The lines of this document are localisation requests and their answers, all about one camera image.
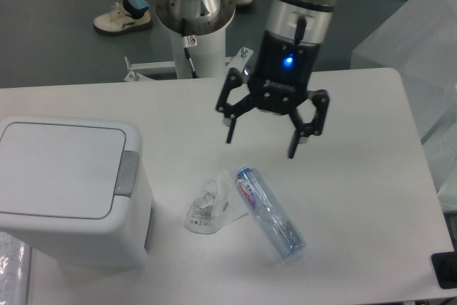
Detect white metal mounting bracket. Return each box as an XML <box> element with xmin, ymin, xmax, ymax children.
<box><xmin>124</xmin><ymin>46</ymin><xmax>253</xmax><ymax>82</ymax></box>

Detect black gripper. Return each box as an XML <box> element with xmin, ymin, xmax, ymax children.
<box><xmin>214</xmin><ymin>29</ymin><xmax>330</xmax><ymax>159</ymax></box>

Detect crumpled white plastic wrapper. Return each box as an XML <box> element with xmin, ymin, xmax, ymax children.
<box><xmin>184</xmin><ymin>169</ymin><xmax>248</xmax><ymax>235</ymax></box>

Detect black device at table edge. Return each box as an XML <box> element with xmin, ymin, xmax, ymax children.
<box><xmin>431</xmin><ymin>251</ymin><xmax>456</xmax><ymax>289</ymax></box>

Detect clear plastic water bottle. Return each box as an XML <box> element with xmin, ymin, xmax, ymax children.
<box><xmin>235</xmin><ymin>165</ymin><xmax>306</xmax><ymax>260</ymax></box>

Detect white push-lid trash can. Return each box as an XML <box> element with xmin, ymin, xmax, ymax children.
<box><xmin>1</xmin><ymin>115</ymin><xmax>154</xmax><ymax>268</ymax></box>

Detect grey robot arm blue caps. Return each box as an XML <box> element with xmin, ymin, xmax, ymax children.
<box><xmin>129</xmin><ymin>0</ymin><xmax>337</xmax><ymax>156</ymax></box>

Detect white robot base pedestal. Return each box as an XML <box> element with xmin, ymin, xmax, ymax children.
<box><xmin>169</xmin><ymin>29</ymin><xmax>226</xmax><ymax>79</ymax></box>

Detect clear plastic sheet lower left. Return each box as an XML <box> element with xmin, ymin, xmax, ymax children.
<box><xmin>1</xmin><ymin>232</ymin><xmax>31</xmax><ymax>304</ymax></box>

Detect black cable on pedestal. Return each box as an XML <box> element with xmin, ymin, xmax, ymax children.
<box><xmin>180</xmin><ymin>17</ymin><xmax>199</xmax><ymax>79</ymax></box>

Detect white sneaker left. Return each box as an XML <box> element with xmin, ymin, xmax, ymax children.
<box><xmin>93</xmin><ymin>2</ymin><xmax>153</xmax><ymax>36</ymax></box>

